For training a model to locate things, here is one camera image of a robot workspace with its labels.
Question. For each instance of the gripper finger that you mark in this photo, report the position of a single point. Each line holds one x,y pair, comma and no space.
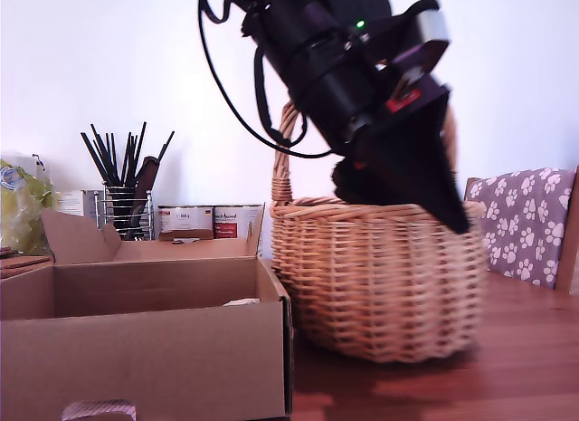
420,167
362,185

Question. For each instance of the woven wicker basket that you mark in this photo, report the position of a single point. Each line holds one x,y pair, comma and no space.
380,280

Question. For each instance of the brown cardboard box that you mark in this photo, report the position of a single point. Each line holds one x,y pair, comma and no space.
135,357

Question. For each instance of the purple paw print cloth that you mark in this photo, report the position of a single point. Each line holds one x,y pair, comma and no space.
520,222

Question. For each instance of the tin can red label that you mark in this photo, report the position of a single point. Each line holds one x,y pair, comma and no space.
236,219

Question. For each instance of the white paper leaflet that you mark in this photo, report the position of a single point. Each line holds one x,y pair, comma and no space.
242,303

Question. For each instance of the tin can white label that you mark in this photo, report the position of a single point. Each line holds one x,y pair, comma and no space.
185,217

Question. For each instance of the thin black stick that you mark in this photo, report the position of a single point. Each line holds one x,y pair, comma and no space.
113,158
97,158
165,146
140,149
105,154
126,158

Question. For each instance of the small white carton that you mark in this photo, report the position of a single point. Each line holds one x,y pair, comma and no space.
70,203

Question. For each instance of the yellow green plastic bag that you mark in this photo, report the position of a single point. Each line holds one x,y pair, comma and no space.
22,199

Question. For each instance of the large cork trivet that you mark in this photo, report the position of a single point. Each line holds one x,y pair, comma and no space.
25,263

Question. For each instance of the small cork coaster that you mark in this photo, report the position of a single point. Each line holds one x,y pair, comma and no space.
5,250

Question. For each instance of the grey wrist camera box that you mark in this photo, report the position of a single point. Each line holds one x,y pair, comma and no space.
434,27

